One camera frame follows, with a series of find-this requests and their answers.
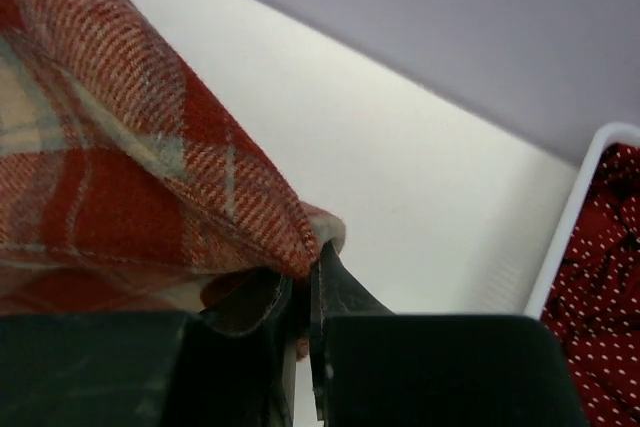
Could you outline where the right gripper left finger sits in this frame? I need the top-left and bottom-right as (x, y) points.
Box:
(1, 269), (295, 426)

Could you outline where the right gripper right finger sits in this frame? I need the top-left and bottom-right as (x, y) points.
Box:
(310, 244), (587, 427)

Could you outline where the red plaid skirt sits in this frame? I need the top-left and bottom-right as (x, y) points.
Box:
(1, 0), (346, 330)

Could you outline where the red polka dot skirt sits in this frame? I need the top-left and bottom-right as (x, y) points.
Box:
(542, 143), (639, 426)

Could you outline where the white plastic basket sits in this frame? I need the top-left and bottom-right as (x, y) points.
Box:
(522, 121), (640, 321)

